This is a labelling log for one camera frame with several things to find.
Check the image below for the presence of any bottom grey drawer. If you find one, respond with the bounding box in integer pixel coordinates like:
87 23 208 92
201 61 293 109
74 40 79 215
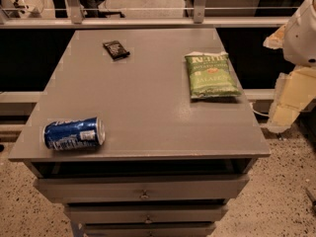
85 222 215 237

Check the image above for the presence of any grey drawer cabinet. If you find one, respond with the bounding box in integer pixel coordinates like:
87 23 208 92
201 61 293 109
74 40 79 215
8 28 272 237

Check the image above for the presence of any grey drawer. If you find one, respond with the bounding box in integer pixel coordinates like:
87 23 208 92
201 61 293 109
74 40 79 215
34 174 249 203
65 204 228 224
85 222 215 237

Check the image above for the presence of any small black snack packet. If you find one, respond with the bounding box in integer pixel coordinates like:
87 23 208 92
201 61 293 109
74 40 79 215
103 40 130 60

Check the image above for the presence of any white cable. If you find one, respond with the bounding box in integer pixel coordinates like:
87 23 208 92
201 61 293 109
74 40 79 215
250 102 271 119

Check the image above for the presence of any top grey drawer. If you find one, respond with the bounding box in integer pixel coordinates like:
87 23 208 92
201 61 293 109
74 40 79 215
34 174 249 203

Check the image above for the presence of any middle grey drawer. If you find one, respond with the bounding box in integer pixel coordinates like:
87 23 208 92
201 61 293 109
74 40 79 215
65 204 228 224

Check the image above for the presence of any green jalapeno chips bag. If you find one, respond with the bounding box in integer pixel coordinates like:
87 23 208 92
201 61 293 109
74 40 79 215
185 51 241 99

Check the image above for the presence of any blue pepsi can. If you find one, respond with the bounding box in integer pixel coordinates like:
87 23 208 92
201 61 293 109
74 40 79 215
43 118 105 151

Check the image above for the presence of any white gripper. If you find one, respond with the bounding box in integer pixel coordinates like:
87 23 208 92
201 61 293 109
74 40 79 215
263 0 316 133

